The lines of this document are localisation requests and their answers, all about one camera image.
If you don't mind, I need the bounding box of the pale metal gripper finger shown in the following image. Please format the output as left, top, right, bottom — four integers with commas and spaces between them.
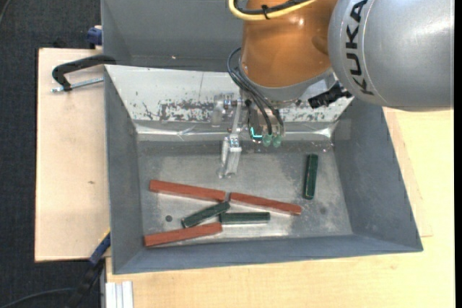
216, 136, 232, 180
229, 138, 243, 176

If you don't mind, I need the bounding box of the red-brown flat block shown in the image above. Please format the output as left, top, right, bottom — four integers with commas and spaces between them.
143, 221, 224, 248
229, 192, 302, 216
149, 179, 227, 202

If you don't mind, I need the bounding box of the dark green flat block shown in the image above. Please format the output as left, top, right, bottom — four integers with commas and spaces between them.
219, 211, 271, 225
180, 201, 231, 229
302, 153, 320, 201

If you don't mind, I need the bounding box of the grey metal bin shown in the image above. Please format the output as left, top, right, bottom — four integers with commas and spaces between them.
100, 0, 424, 275

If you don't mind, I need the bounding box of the black cylinder on white bracket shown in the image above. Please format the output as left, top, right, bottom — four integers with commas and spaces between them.
307, 81, 353, 109

